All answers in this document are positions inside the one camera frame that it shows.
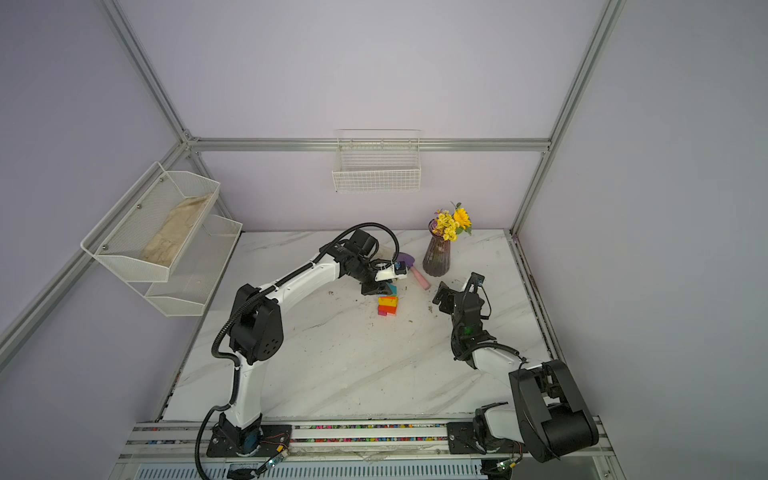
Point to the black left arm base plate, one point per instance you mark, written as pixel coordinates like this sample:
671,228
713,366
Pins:
262,442

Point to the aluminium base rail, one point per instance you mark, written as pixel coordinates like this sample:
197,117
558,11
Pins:
323,440

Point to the white mesh upper shelf basket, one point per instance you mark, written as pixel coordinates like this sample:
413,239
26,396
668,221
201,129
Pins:
119,238

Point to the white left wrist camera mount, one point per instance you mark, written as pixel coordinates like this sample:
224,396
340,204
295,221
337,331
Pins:
388,271

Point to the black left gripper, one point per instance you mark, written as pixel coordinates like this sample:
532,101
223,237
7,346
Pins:
377,288

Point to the white mesh lower shelf basket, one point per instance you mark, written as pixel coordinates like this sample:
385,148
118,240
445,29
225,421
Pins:
192,284

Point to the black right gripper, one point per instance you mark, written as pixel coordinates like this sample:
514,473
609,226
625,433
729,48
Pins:
449,295

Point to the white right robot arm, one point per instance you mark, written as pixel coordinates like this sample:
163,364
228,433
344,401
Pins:
546,416

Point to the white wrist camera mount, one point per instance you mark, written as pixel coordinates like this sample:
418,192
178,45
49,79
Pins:
475,282
388,271

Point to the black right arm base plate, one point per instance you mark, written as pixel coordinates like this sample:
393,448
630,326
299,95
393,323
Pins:
463,438

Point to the yellow flower bouquet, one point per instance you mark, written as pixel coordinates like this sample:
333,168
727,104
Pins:
449,224

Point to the purple glass vase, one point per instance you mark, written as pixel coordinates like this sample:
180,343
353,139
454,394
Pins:
437,258

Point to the white mesh shelf basket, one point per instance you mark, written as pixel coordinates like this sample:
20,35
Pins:
192,284
119,238

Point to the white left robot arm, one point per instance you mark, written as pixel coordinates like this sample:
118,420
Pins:
254,332

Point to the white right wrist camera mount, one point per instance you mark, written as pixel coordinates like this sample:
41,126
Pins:
475,282

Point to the beige glove in basket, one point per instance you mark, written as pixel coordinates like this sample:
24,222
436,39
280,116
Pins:
166,244

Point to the yellow red striped block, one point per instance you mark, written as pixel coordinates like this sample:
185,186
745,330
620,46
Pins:
388,301

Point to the white wire wall basket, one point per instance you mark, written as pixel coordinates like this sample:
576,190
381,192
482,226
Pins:
372,161

